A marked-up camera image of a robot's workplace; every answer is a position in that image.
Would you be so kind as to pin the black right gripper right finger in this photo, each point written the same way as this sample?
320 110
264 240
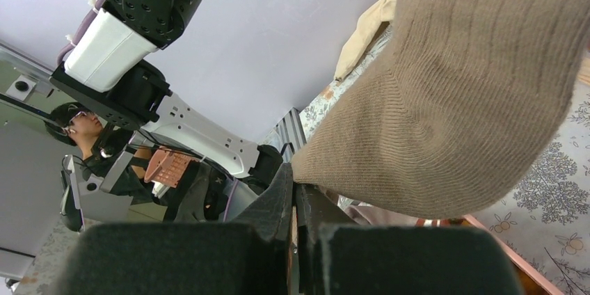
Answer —
338 256

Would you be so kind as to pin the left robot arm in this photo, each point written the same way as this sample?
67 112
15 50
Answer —
105 69

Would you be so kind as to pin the pink plastic basket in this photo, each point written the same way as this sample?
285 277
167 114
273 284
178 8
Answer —
532 281

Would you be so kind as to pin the beige cloth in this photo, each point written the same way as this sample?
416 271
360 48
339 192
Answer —
369 36

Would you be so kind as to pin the person with glasses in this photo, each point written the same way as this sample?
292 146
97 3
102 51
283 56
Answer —
78 126

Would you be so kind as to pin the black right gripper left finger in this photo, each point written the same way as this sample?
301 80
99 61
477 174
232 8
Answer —
247 255

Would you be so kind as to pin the grey sock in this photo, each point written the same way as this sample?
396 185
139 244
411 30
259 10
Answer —
370 215
451 114

